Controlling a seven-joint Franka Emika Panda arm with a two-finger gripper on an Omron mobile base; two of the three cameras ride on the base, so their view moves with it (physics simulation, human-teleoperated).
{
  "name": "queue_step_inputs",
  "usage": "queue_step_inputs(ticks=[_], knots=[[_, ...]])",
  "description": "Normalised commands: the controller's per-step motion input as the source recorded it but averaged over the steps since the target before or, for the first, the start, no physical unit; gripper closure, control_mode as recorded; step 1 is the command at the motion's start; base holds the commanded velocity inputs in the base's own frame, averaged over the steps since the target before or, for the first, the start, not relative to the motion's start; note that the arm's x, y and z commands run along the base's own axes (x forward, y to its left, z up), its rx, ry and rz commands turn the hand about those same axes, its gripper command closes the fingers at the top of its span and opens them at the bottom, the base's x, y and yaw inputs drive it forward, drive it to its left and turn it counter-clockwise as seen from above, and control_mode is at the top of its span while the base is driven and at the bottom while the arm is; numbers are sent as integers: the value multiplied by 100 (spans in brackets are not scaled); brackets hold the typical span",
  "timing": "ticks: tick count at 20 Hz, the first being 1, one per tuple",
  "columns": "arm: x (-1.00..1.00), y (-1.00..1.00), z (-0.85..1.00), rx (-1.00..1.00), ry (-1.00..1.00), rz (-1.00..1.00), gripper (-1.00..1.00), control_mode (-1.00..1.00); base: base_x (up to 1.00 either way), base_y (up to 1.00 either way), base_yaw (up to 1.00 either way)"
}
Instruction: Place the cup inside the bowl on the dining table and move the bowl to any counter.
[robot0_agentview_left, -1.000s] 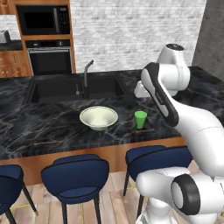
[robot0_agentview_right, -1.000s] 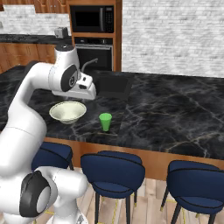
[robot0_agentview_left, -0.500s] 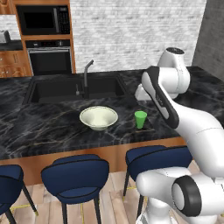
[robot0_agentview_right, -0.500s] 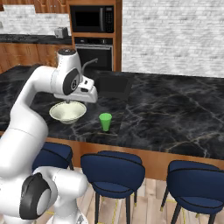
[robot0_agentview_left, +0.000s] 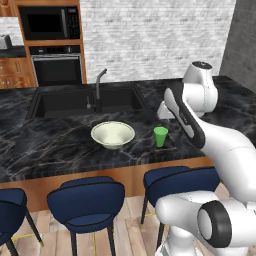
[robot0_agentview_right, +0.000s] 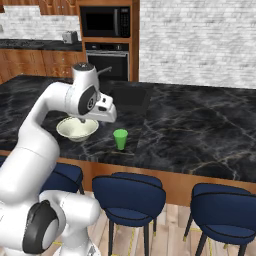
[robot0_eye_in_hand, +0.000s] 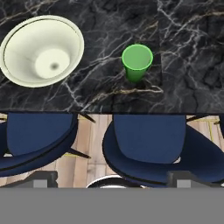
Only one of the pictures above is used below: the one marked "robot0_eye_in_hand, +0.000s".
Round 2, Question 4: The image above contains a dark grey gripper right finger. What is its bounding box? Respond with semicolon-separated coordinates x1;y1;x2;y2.
167;171;223;189

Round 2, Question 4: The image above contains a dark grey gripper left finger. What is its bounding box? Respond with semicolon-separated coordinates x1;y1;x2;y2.
6;171;59;189

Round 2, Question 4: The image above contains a green cup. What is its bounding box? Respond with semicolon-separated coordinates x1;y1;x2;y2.
121;43;154;83

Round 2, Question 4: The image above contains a cream white bowl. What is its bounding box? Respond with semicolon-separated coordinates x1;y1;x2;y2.
0;15;86;88

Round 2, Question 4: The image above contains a navy blue chair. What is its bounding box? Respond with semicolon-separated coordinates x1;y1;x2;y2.
101;114;224;187
0;112;96;179

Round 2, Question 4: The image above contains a white round rimmed object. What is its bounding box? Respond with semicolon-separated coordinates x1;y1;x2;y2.
85;174;147;189

